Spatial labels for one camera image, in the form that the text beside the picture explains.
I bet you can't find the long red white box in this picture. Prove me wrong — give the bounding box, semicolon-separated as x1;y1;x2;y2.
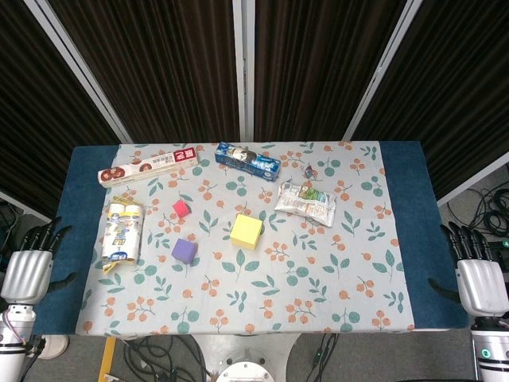
97;147;200;189

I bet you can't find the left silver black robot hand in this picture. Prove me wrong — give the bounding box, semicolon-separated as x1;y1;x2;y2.
0;216;79;307

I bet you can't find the purple foam cube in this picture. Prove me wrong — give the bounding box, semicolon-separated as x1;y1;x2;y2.
171;238;199;265

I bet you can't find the blue snack package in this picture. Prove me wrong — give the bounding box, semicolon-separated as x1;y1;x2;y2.
215;142;282;182

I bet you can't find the yellow floor tape strip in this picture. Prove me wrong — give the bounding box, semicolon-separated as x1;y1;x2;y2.
98;337;117;382

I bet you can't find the dark pleated partition panel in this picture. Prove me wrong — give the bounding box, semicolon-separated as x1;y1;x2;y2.
344;0;509;206
0;0;132;224
23;0;255;145
232;0;410;143

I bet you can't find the large yellow foam cube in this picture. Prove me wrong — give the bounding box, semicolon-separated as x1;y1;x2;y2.
230;213;264;251

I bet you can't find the white shoe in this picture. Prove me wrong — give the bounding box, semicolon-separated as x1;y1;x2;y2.
41;335;70;360

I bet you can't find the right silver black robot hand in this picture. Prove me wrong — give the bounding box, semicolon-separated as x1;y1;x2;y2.
427;221;509;318

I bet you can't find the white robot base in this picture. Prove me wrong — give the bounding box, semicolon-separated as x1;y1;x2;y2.
190;333;303;382

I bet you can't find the blue table cover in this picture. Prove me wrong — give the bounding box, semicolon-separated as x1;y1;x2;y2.
33;141;470;337

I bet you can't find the black floor cable bundle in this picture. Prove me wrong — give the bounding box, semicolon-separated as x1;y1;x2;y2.
0;201;21;263
447;186;509;242
121;333;212;382

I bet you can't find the floral patterned tablecloth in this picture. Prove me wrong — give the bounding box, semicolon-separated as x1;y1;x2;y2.
75;141;417;337

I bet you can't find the silver snack packet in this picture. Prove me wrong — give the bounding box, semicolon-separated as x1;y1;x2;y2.
274;181;337;228

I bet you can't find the yellow-white bottle pack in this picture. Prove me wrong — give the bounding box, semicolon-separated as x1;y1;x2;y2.
99;194;145;275

